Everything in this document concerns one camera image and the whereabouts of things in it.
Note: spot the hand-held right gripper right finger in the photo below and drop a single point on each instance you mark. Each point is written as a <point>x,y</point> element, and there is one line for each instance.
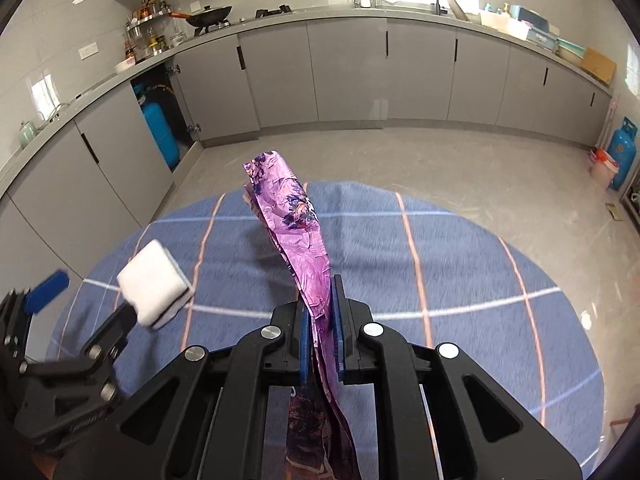
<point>339,335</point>

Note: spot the blue plaid tablecloth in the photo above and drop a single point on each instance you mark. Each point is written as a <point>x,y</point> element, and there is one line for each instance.
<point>450,260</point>

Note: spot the purple foil wrapper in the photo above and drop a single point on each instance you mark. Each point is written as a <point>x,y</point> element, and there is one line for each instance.
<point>300,240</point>

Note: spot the white ceramic bowl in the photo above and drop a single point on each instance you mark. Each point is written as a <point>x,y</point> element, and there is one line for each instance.
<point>125,66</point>

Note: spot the pink white bucket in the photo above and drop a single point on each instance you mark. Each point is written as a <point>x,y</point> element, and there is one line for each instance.
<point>604,167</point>

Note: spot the blue storage box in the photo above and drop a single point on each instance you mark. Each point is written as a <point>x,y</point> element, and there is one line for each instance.
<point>537,27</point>

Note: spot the green plastic basins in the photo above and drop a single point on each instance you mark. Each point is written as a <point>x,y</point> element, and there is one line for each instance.
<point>570,51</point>

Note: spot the black gas stove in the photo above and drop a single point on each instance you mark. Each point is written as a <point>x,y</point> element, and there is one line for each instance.
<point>265,12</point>

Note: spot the grey kitchen cabinets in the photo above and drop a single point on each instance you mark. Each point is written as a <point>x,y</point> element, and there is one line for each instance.
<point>340,75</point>

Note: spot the white plastic tray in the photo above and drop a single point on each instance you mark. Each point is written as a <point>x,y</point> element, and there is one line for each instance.
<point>500,22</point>

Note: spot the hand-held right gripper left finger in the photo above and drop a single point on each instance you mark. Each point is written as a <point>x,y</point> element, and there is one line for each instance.
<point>304,345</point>

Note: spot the metal spice rack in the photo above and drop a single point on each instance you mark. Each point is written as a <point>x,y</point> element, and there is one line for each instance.
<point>147,30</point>

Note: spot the black wok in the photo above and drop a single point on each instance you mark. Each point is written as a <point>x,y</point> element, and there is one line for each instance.
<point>210,16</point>

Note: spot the green teapot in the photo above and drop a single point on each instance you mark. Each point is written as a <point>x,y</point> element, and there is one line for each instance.
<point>27,135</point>

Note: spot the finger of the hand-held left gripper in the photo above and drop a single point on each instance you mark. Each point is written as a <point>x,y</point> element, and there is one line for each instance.
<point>47,290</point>
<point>112,335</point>

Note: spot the blue gas cylinder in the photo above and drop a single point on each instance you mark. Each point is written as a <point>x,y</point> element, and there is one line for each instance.
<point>160,130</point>
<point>622,152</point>

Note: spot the brown cardboard board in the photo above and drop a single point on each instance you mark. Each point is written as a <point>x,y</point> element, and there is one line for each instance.
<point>598,66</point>

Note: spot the white wall outlet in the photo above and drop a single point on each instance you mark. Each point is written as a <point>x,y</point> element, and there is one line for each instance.
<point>88,51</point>

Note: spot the white sponge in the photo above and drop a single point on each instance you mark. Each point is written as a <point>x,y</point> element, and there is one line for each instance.
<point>150,280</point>

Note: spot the leaning cutting board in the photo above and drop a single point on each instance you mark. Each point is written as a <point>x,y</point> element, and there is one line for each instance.
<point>456,5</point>

